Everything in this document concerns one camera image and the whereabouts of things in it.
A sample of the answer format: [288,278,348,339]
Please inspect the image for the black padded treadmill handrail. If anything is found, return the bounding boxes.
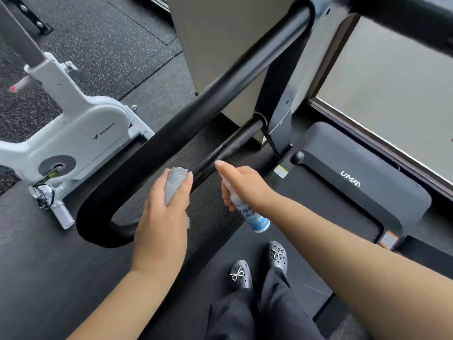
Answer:
[75,0,316,249]

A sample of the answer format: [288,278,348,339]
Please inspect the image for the black trousers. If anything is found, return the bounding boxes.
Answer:
[205,267,325,340]

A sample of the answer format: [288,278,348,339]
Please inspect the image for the person's left hand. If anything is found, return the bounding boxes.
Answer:
[131,168,194,277]

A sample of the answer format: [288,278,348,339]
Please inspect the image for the black safety strap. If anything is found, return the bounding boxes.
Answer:
[262,127,281,158]

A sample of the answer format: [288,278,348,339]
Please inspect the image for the person's right hand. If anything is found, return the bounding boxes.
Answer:
[215,160,281,213]

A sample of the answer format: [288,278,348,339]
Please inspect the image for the black treadmill frame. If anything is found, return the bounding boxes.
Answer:
[254,0,453,158]

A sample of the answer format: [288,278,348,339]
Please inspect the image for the grey cleaning cloth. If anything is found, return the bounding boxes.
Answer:
[164,167,192,229]

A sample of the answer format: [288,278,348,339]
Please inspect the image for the black treadmill motor cover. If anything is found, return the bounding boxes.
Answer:
[289,121,433,245]

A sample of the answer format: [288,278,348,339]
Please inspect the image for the person's right forearm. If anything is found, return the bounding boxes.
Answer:
[264,193,453,340]

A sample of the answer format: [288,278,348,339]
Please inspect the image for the white exercise bike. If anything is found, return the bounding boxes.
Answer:
[0,0,156,230]

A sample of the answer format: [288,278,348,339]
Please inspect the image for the black left clog shoe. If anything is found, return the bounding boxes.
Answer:
[230,260,253,291]

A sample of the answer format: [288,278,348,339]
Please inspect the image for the white blue spray bottle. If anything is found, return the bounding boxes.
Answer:
[222,174,271,233]

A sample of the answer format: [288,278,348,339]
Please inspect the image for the orange warning sticker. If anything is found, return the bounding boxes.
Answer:
[378,230,401,250]

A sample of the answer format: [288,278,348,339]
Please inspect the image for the black right clog shoe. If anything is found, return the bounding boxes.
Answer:
[266,241,288,277]

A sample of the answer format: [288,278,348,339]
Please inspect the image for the black clog shoe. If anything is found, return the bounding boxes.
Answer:
[266,241,288,277]
[230,260,253,291]

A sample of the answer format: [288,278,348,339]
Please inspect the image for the black metal equipment base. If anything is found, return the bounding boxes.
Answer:
[6,0,54,35]

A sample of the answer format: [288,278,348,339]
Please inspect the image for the black treadmill belt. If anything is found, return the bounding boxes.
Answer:
[184,164,385,340]

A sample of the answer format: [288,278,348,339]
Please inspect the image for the frosted glass window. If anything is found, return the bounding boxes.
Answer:
[307,13,453,200]

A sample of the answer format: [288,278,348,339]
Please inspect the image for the person's left forearm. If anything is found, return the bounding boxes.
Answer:
[67,269,185,340]

